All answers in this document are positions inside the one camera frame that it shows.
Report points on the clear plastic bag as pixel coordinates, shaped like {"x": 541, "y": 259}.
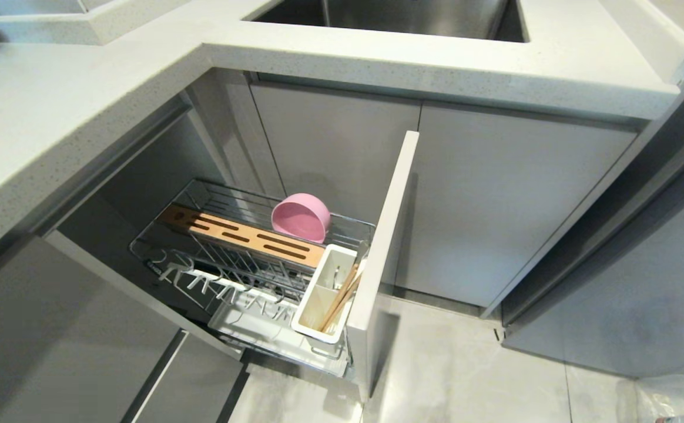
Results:
{"x": 680, "y": 399}

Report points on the wooden knife block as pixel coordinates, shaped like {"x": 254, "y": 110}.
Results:
{"x": 242, "y": 237}

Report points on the pink bowl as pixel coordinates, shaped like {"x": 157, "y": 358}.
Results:
{"x": 299, "y": 216}

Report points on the stainless steel sink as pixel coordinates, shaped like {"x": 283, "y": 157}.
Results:
{"x": 401, "y": 17}

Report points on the grey cabinet door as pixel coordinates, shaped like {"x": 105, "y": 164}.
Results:
{"x": 495, "y": 205}

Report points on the white utensil holder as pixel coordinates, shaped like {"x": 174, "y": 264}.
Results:
{"x": 316, "y": 305}

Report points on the grey appliance door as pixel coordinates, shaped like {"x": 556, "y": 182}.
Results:
{"x": 636, "y": 282}

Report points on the white drip tray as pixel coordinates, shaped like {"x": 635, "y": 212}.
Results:
{"x": 260, "y": 329}

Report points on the grey drawer front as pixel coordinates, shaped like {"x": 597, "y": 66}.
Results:
{"x": 186, "y": 382}
{"x": 54, "y": 341}

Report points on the white pull-out drawer front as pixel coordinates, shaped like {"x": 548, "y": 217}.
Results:
{"x": 377, "y": 270}

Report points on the wooden chopstick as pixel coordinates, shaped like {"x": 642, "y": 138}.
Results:
{"x": 342, "y": 296}
{"x": 348, "y": 301}

